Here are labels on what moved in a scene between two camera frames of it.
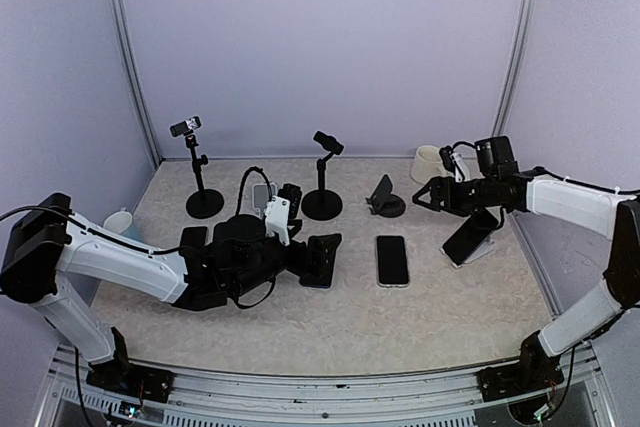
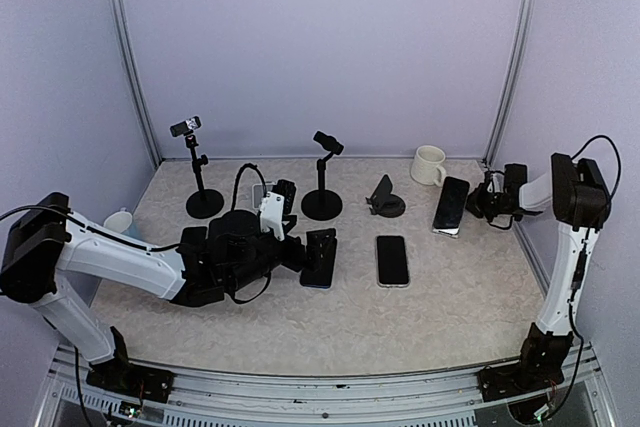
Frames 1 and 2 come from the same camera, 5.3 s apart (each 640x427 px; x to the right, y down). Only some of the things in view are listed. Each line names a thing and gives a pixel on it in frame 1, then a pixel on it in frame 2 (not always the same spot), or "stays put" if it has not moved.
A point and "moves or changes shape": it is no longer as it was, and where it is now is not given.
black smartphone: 469,235 moves or changes shape
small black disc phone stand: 384,203 stays put
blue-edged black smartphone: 322,250 stays put
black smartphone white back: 194,236 stays put
